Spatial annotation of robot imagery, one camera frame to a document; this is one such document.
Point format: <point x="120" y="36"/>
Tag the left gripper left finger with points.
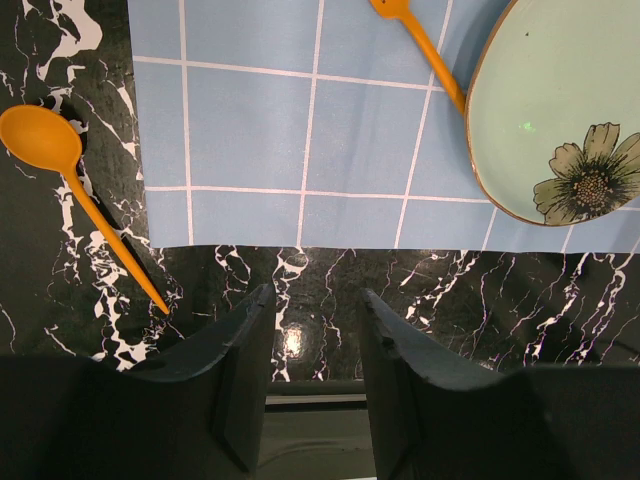
<point x="195" y="411"/>

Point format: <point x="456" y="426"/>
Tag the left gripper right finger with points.
<point x="434" y="414"/>

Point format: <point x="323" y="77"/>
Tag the orange plastic spoon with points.
<point x="44" y="139"/>

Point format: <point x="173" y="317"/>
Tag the green floral plate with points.
<point x="552" y="117"/>

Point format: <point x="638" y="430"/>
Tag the blue checked placemat cloth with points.
<point x="322" y="124"/>

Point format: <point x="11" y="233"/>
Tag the orange plastic fork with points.
<point x="400" y="10"/>

